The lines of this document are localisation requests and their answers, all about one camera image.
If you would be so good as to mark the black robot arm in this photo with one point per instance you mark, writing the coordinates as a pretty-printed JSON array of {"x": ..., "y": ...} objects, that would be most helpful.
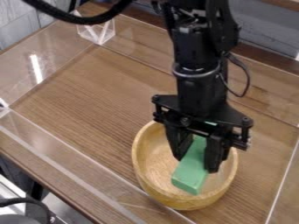
[{"x": 205, "y": 34}]

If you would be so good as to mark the green rectangular block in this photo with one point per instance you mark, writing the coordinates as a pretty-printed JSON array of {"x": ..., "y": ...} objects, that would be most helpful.
[{"x": 190, "y": 174}]

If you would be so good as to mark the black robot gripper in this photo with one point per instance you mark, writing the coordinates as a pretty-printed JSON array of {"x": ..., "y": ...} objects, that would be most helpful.
[{"x": 200, "y": 103}]

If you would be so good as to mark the clear acrylic tray enclosure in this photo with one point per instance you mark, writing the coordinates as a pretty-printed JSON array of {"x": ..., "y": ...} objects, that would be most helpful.
[{"x": 78, "y": 101}]

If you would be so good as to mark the brown wooden bowl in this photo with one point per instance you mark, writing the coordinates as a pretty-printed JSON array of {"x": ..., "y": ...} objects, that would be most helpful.
[{"x": 154, "y": 164}]

